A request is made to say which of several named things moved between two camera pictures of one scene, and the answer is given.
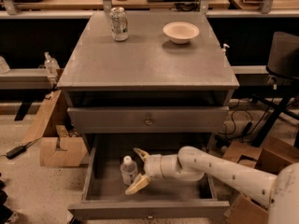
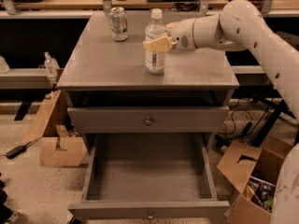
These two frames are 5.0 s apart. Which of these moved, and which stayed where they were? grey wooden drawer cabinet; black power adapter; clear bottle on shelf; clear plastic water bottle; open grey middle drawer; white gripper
Moved: white gripper; clear plastic water bottle
Stayed: black power adapter; grey wooden drawer cabinet; clear bottle on shelf; open grey middle drawer
